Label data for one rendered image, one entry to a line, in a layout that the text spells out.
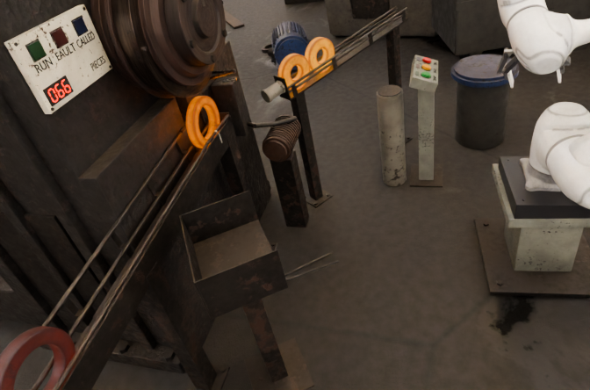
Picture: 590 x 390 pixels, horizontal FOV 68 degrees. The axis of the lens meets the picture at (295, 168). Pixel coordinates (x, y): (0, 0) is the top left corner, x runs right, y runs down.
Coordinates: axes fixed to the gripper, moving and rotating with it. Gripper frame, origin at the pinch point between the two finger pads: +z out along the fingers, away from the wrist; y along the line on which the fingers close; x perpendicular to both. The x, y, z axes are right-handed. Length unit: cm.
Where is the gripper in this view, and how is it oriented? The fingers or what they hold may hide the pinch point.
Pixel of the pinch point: (535, 80)
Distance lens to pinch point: 163.2
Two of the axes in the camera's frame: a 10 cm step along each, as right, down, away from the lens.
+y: 8.1, 0.0, -5.9
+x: 2.9, -8.7, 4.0
